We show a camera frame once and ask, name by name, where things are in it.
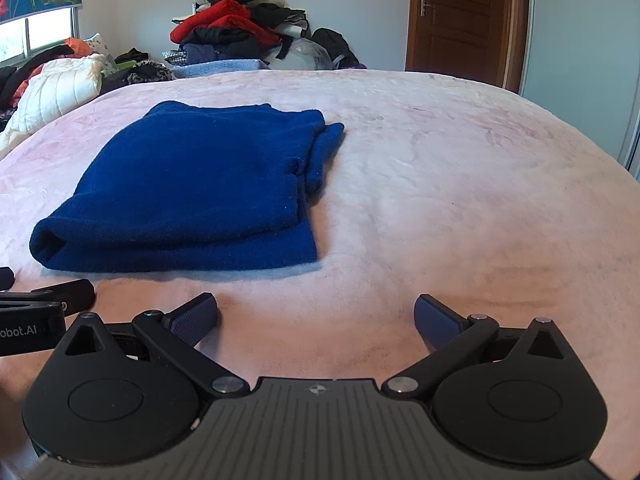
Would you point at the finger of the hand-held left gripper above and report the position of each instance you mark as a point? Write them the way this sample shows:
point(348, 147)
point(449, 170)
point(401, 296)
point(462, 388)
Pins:
point(6, 279)
point(75, 294)

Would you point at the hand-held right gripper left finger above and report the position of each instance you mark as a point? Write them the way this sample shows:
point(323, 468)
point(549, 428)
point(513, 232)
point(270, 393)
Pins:
point(195, 317)

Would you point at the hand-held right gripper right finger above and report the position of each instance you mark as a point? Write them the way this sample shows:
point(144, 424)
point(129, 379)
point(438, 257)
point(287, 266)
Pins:
point(439, 321)

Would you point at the blue knit sweater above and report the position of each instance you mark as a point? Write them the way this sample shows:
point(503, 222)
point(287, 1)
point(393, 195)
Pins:
point(190, 185)

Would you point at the dark patterned clothes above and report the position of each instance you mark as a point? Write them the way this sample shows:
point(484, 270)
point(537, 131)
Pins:
point(140, 72)

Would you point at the pile of mixed clothes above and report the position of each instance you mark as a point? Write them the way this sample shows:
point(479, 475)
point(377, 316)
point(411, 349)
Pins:
point(235, 20)

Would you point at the white quilted duvet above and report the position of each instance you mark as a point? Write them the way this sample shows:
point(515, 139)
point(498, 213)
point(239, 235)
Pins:
point(55, 90)

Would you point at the orange garment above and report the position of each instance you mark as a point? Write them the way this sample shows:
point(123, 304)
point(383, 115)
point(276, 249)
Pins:
point(77, 46)

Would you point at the floral pillow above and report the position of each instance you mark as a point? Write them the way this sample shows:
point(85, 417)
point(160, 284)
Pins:
point(102, 50)

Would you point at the window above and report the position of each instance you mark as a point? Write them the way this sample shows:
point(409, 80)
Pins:
point(45, 32)

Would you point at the light blue towel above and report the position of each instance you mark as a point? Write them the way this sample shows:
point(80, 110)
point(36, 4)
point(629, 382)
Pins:
point(220, 67)

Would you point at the clear plastic bag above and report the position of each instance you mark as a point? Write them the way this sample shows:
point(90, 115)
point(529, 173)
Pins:
point(310, 55)

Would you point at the white wardrobe with flower decals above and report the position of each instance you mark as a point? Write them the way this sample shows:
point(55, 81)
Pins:
point(580, 60)

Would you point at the brown wooden door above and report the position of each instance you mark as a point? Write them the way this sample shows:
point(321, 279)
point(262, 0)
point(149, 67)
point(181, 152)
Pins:
point(465, 20)

